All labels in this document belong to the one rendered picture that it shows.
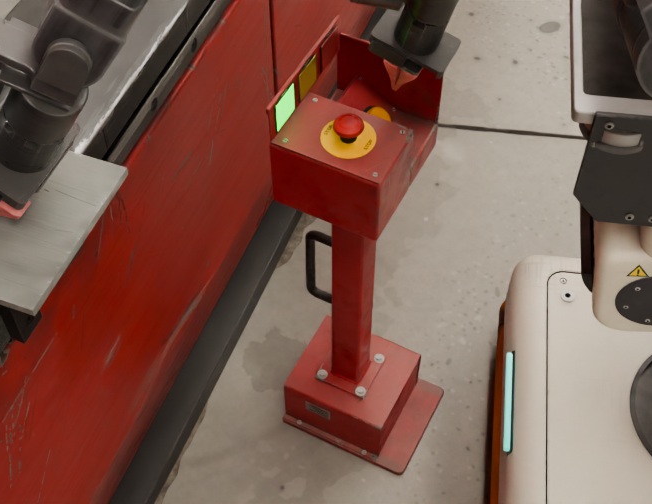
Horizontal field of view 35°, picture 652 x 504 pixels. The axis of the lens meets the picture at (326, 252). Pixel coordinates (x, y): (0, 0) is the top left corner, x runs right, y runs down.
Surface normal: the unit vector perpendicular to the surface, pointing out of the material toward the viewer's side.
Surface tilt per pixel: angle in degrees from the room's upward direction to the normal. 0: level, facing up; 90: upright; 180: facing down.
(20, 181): 31
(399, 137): 0
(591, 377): 0
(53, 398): 90
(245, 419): 0
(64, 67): 82
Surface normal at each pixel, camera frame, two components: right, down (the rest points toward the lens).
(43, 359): 0.93, 0.29
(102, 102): 0.00, -0.60
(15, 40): 0.50, -0.61
